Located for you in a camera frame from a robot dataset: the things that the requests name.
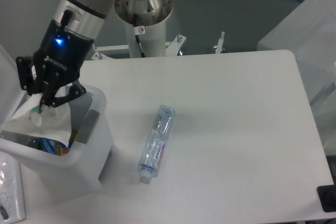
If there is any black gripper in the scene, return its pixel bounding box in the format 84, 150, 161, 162
16, 20, 93, 114

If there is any white tissue wrapper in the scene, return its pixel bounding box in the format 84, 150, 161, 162
1, 93, 72, 146

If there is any crushed clear plastic bottle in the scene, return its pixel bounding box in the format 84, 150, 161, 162
138, 105, 175, 184

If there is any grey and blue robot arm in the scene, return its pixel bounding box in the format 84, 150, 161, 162
16, 0, 172, 113

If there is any white trash can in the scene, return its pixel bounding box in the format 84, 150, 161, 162
1, 49, 114, 197

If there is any colourful snack wrapper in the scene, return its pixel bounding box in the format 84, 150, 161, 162
39, 137, 73, 156

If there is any clear plastic sheet tray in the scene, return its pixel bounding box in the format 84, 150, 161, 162
1, 152, 26, 223

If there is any black device at table edge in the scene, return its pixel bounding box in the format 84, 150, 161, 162
317, 185, 335, 212

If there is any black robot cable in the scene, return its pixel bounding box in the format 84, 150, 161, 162
133, 14, 146, 58

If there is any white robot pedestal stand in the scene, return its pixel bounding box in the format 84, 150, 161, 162
90, 11, 226, 61

